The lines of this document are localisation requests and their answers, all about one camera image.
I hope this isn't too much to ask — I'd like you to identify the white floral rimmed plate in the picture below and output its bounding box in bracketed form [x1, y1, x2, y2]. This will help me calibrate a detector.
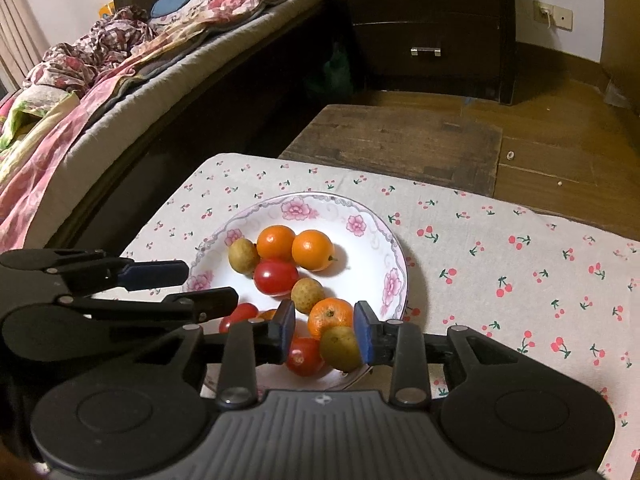
[182, 192, 409, 393]

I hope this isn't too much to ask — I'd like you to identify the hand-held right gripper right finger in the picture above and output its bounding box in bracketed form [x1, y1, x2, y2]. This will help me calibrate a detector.
[353, 301, 532, 407]

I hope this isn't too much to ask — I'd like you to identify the wall outlet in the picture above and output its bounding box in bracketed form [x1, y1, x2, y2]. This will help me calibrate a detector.
[532, 0, 573, 31]

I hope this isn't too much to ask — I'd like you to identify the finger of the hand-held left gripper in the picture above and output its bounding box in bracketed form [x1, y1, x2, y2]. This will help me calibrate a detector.
[54, 286, 240, 323]
[0, 248, 190, 295]

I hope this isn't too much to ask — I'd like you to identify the brown floor mat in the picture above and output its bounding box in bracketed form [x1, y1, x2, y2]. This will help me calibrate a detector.
[277, 104, 503, 196]

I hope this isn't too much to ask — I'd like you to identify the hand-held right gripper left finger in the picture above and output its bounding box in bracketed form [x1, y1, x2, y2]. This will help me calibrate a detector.
[132, 300, 297, 408]

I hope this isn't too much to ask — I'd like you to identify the dark wooden nightstand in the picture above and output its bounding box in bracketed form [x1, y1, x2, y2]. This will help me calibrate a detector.
[320, 0, 518, 106]

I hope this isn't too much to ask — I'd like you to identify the brown longan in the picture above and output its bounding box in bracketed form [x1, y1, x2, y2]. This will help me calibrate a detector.
[320, 326, 363, 372]
[228, 238, 261, 276]
[291, 278, 326, 313]

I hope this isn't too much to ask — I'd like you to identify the red tomato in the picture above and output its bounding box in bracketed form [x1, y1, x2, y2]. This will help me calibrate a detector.
[253, 258, 300, 297]
[285, 337, 326, 377]
[218, 302, 260, 335]

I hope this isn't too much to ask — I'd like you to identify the dark bed frame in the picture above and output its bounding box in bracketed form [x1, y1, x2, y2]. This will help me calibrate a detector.
[45, 0, 351, 256]

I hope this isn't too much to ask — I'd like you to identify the green yellow quilt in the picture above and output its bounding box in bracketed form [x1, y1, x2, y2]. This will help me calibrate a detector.
[0, 84, 81, 161]

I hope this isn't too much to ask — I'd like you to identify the yellow wooden wardrobe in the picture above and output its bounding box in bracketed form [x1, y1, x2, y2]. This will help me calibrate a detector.
[600, 0, 640, 93]

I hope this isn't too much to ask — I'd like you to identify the bed with pink blankets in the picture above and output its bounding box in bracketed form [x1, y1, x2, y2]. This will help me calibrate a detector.
[20, 0, 326, 241]

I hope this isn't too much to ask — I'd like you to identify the maroon floral cloth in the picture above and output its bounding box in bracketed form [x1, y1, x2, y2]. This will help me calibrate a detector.
[22, 5, 158, 96]

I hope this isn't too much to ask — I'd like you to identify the cherry print tablecloth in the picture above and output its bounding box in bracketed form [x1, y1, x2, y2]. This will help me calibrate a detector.
[120, 152, 640, 478]

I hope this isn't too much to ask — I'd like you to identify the beige curtain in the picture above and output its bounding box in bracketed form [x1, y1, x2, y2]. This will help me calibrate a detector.
[0, 0, 46, 93]

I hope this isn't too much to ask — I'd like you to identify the bed with floral bedding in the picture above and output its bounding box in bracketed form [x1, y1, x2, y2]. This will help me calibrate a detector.
[0, 0, 321, 241]

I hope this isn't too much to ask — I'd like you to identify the green plastic bag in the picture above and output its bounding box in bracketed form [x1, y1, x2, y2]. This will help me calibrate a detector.
[305, 42, 356, 101]

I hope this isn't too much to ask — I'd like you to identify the clear plastic wrapper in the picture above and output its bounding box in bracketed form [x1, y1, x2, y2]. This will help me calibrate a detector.
[604, 79, 632, 107]

